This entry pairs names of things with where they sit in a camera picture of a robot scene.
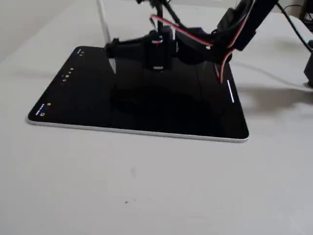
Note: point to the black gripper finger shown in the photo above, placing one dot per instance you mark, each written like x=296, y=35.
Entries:
x=129, y=51
x=133, y=41

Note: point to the white stylus pencil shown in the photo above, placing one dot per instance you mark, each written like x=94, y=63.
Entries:
x=104, y=22

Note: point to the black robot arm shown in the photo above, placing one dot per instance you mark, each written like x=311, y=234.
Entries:
x=254, y=14

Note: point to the black-screen silver tablet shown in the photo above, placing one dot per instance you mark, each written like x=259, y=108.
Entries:
x=97, y=98

